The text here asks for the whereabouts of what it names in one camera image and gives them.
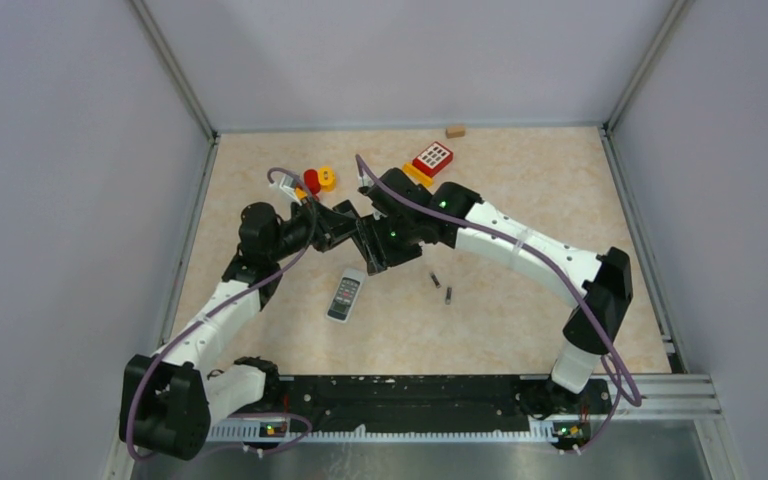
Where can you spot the red cylinder toy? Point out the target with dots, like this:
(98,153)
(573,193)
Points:
(311,181)

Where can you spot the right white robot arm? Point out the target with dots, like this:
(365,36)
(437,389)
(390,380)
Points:
(598,287)

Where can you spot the red toy block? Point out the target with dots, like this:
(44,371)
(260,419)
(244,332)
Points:
(433,159)

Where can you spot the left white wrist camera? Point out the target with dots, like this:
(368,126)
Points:
(285,182)

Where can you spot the yellow ring toy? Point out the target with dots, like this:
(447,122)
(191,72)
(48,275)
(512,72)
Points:
(327,178)

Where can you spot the white remote control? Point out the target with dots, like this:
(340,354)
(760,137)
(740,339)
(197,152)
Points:
(345,297)

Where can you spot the yellow triangle toy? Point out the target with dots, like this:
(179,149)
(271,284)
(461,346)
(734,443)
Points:
(416,174)

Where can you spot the black remote control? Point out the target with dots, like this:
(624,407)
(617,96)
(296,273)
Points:
(368,245)

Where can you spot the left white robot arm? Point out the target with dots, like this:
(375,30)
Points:
(169,403)

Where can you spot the small wooden block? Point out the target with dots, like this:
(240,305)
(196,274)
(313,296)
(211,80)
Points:
(455,131)

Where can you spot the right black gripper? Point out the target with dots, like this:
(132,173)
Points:
(395,257)

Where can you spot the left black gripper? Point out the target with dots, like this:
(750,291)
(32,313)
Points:
(331,227)

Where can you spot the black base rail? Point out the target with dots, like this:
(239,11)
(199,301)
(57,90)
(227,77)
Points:
(418,409)

